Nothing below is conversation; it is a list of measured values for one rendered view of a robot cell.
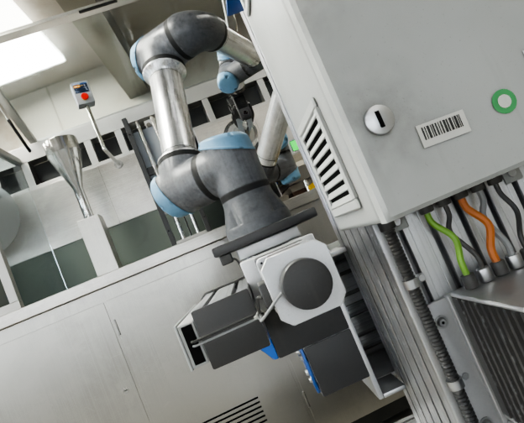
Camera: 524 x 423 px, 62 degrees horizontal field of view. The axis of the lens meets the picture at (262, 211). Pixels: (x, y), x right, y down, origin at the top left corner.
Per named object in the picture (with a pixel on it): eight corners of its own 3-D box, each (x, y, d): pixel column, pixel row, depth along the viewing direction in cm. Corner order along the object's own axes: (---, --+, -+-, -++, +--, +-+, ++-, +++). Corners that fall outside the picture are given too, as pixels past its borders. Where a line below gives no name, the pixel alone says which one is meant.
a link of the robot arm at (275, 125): (301, 48, 119) (259, 195, 146) (326, 48, 126) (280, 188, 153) (272, 33, 125) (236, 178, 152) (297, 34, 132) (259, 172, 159)
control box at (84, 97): (78, 102, 179) (69, 80, 180) (78, 110, 185) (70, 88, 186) (95, 99, 182) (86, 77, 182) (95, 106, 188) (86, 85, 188)
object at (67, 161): (91, 285, 176) (42, 156, 179) (101, 284, 189) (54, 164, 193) (125, 271, 178) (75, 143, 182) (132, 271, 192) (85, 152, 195)
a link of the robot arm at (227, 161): (255, 179, 90) (230, 120, 91) (204, 204, 96) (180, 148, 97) (276, 178, 101) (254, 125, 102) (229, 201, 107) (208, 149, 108)
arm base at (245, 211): (296, 214, 91) (277, 170, 91) (227, 242, 90) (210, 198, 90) (288, 219, 106) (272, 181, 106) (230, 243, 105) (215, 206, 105)
